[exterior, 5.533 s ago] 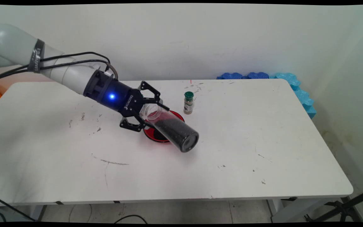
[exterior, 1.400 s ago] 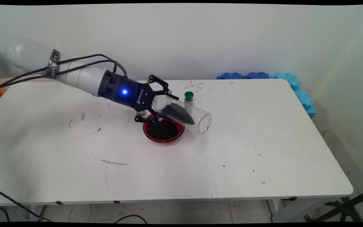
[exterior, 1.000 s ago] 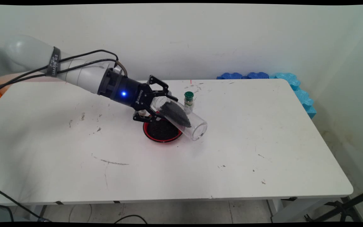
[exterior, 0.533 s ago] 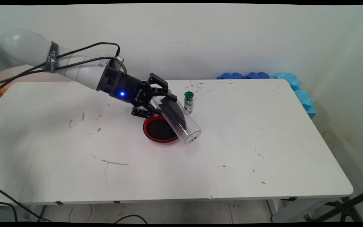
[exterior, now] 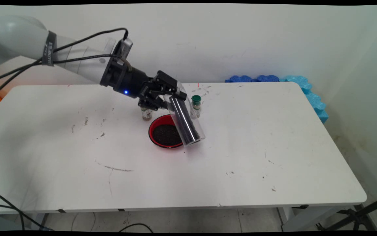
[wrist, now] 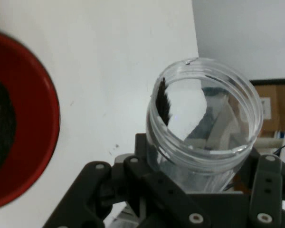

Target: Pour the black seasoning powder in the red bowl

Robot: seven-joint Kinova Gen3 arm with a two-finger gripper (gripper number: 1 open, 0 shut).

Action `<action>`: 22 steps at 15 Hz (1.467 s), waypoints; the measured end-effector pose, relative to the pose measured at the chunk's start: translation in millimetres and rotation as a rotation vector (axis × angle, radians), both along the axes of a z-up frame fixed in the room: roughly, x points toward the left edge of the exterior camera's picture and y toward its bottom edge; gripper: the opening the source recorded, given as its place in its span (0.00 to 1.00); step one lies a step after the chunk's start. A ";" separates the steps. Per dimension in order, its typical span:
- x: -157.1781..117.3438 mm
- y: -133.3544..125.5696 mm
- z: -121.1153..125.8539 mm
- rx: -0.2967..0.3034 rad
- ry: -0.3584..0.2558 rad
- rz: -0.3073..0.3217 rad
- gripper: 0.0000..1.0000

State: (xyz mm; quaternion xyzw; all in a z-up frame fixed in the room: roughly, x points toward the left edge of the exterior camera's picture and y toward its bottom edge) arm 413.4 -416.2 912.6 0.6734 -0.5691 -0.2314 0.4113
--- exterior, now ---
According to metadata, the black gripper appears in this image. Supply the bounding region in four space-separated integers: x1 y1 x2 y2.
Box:
122 67 188 111

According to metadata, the clear plastic jar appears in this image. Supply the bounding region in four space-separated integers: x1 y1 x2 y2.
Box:
164 82 206 147

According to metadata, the red bowl black rim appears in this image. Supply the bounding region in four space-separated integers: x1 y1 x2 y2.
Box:
148 114 186 149

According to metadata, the black seed pile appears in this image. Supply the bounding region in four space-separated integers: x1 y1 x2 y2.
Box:
152 124 183 147

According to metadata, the light blue foam mat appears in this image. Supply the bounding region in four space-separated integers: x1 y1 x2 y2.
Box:
280 75 329 124

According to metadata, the grey table leg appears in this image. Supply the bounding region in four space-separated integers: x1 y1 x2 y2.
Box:
28 213 50 230

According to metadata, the white table leg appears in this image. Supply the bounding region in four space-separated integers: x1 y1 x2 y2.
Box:
277 205 366 232

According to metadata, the black tripod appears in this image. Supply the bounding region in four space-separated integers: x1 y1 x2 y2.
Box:
315 194 377 231

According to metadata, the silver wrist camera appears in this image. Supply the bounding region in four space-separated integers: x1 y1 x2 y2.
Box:
118 37 134 61

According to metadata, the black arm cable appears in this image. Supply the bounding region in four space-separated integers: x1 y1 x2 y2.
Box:
0 28 129 82
0 54 132 97

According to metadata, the black arm strap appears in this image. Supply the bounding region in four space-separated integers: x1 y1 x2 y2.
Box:
42 30 58 67

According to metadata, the black looped floor cable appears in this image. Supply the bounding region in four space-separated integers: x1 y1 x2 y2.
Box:
118 223 153 233

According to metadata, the thin grey floor cable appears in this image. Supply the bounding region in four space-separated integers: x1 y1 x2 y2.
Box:
71 212 96 232

